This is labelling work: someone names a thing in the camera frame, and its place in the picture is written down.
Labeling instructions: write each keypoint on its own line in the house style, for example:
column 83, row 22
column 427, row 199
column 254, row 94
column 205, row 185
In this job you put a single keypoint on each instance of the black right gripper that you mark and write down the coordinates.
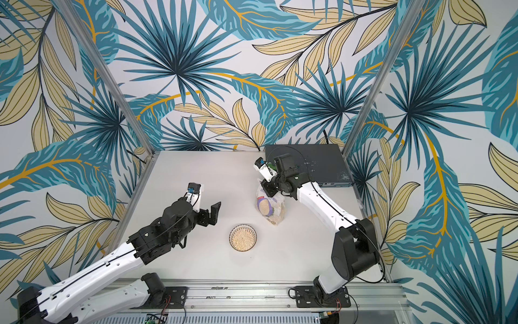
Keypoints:
column 271, row 189

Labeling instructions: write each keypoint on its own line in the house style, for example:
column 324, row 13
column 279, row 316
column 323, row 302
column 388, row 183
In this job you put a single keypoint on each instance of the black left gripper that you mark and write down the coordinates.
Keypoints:
column 205, row 219

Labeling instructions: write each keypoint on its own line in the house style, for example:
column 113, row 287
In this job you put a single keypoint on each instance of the white purple oats bag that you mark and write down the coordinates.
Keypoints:
column 271, row 208

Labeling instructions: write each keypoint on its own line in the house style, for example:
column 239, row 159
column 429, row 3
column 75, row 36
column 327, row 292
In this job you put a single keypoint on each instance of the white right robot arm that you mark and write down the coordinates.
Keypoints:
column 355, row 247

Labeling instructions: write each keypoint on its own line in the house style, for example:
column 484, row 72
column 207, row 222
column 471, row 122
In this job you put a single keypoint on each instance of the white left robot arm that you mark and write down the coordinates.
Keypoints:
column 48, row 304

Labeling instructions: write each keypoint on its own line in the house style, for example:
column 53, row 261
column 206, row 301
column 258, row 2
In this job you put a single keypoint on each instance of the patterned breakfast bowl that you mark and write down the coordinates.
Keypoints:
column 243, row 238

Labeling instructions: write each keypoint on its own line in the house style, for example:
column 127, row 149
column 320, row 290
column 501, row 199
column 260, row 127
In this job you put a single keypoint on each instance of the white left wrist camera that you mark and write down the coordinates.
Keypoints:
column 193, row 195

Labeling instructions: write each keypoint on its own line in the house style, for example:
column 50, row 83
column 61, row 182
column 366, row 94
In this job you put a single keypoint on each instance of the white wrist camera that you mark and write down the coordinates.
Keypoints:
column 193, row 195
column 264, row 169

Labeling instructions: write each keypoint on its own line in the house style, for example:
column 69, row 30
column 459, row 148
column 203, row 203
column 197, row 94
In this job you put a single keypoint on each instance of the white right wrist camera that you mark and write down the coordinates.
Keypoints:
column 264, row 169

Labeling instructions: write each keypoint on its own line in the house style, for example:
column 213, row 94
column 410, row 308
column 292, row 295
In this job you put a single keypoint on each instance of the grey blue network switch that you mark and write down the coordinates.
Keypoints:
column 324, row 162

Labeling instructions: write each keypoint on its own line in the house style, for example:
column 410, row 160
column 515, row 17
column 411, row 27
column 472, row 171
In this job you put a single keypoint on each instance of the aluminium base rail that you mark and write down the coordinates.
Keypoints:
column 233, row 297

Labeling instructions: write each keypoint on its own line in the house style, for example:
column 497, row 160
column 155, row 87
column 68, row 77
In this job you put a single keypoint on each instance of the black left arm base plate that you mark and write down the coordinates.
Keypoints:
column 172, row 297

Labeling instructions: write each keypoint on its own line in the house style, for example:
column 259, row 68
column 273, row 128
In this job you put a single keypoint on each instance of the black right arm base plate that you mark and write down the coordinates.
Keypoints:
column 310, row 297

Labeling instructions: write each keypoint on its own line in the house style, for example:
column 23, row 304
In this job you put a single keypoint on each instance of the aluminium right corner post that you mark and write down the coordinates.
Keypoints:
column 386, row 65

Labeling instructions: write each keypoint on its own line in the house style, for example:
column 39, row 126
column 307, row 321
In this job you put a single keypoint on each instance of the aluminium corner post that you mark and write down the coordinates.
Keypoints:
column 386, row 65
column 77, row 26

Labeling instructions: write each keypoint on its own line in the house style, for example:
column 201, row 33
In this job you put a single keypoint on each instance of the aluminium left corner post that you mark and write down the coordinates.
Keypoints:
column 77, row 26

